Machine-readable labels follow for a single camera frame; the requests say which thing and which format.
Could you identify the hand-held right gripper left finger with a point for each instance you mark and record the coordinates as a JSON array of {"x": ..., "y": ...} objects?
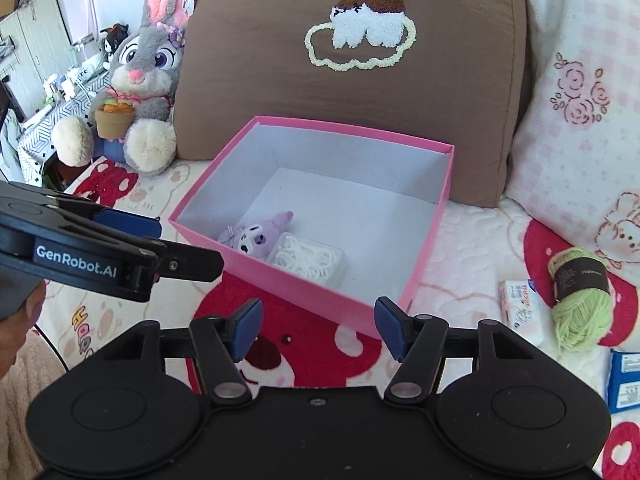
[{"x": 247, "y": 327}]

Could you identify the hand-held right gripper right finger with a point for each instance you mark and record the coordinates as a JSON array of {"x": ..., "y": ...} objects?
[{"x": 390, "y": 327}]

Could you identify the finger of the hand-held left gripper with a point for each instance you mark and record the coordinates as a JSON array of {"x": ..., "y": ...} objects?
[
  {"x": 190, "y": 264},
  {"x": 130, "y": 225}
]

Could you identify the purple plush toy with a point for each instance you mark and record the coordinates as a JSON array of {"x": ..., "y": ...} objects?
[{"x": 252, "y": 235}]

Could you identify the pink cardboard box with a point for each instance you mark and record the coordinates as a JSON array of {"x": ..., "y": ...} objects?
[{"x": 310, "y": 285}]

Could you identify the clear box of white bands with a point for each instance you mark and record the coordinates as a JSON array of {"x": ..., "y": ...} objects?
[{"x": 307, "y": 257}]

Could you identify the white tissue pack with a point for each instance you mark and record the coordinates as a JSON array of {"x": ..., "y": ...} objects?
[{"x": 525, "y": 310}]

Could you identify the green yarn ball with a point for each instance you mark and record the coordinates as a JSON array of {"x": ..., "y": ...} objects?
[{"x": 580, "y": 310}]

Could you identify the blue packet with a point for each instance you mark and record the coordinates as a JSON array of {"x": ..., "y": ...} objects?
[{"x": 625, "y": 382}]

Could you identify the person's left hand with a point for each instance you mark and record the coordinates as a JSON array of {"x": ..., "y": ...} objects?
[{"x": 27, "y": 325}]

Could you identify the table with patterned cloth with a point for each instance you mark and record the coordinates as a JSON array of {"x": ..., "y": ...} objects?
[{"x": 55, "y": 120}]

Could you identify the printed bear blanket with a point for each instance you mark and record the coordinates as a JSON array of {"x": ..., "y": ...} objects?
[{"x": 475, "y": 250}]

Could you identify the grey bunny plush toy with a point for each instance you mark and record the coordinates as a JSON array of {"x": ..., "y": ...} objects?
[{"x": 145, "y": 75}]

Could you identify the black plush toy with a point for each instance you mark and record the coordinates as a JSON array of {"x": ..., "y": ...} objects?
[{"x": 114, "y": 42}]

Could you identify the beige fleece cloth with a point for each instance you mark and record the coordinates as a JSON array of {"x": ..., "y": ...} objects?
[{"x": 25, "y": 410}]

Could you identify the white cabinet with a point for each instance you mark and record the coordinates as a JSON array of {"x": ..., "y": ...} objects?
[{"x": 35, "y": 45}]

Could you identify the brown pillow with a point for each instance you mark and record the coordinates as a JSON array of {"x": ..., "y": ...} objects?
[{"x": 250, "y": 75}]

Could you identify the pink checked pillow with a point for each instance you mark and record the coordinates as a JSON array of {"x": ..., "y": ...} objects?
[{"x": 585, "y": 25}]

